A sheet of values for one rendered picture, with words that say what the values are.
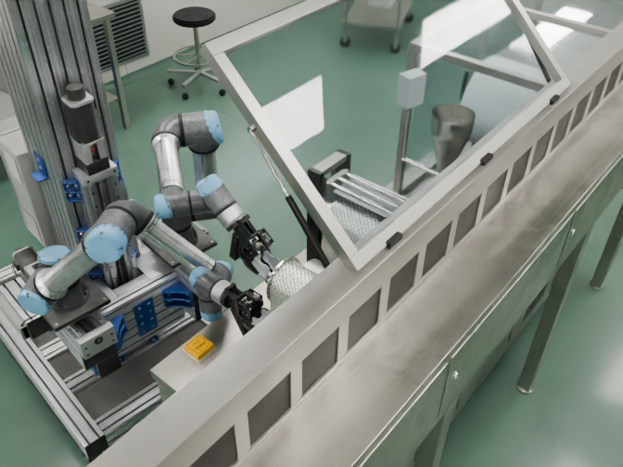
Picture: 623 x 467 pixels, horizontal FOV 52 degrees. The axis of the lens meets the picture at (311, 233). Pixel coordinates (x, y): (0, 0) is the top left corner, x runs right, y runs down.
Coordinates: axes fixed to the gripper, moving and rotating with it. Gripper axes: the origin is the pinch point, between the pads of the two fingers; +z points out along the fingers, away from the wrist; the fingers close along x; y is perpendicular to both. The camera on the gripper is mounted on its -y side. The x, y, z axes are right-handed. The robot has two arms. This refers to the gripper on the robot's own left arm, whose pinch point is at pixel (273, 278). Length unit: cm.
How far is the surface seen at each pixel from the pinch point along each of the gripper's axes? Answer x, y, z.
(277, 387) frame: -47, 54, 13
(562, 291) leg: 111, -4, 79
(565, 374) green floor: 135, -51, 132
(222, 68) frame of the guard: -19, 63, -44
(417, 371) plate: -18, 54, 32
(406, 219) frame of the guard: -1, 61, 4
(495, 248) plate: 30, 50, 27
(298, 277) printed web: -1.5, 13.5, 3.3
